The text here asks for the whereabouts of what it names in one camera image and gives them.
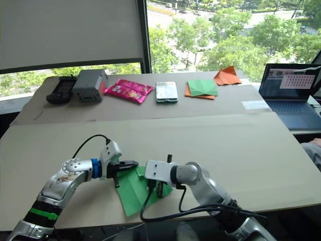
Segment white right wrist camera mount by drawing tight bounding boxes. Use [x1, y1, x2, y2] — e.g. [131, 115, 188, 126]
[144, 160, 179, 186]

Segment white and green flat box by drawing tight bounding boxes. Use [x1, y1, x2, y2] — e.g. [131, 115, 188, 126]
[155, 81, 179, 103]

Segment black handheld device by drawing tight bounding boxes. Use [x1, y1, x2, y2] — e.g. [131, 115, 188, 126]
[46, 76, 78, 105]

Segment open laptop computer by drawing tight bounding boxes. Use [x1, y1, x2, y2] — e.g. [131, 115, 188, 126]
[258, 63, 321, 131]

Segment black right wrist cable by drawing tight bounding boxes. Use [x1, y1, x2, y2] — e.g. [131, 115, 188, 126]
[175, 183, 241, 214]

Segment orange flat paper sheet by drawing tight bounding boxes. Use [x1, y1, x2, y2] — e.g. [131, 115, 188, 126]
[184, 82, 216, 100]

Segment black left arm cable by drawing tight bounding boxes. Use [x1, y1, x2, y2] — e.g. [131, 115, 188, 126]
[71, 134, 111, 159]

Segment black right camera cable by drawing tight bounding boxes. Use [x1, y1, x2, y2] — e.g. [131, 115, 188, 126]
[139, 179, 268, 223]

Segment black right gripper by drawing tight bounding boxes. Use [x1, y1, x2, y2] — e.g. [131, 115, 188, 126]
[155, 154, 173, 199]

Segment pink snack packet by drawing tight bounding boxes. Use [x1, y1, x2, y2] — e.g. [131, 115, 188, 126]
[104, 78, 154, 104]

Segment green paper sheet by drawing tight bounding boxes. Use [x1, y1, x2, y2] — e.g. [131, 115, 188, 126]
[115, 164, 174, 218]

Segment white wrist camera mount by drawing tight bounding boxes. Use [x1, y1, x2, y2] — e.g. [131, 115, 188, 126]
[99, 141, 123, 181]
[144, 160, 179, 186]

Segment orange paper airplane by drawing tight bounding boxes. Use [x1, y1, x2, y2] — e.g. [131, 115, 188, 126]
[213, 65, 242, 86]

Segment white roller blind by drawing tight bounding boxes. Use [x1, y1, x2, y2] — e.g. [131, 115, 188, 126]
[0, 0, 145, 75]

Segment dark window mullion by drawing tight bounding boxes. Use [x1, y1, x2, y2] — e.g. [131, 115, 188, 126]
[136, 0, 152, 74]

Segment clear tape strip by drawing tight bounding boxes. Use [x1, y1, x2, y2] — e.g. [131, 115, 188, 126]
[241, 100, 271, 110]

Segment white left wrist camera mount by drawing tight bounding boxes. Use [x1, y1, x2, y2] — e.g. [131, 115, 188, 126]
[99, 141, 123, 181]

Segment person in gray trousers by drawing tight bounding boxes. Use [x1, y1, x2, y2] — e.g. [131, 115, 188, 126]
[300, 138, 321, 173]

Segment gray box device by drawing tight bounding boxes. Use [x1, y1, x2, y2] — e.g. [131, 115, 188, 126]
[72, 69, 109, 102]

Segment beige cardboard sheet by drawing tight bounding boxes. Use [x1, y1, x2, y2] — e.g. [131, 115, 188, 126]
[9, 72, 279, 127]
[0, 111, 321, 231]

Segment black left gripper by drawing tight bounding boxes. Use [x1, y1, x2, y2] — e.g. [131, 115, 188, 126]
[106, 160, 139, 189]

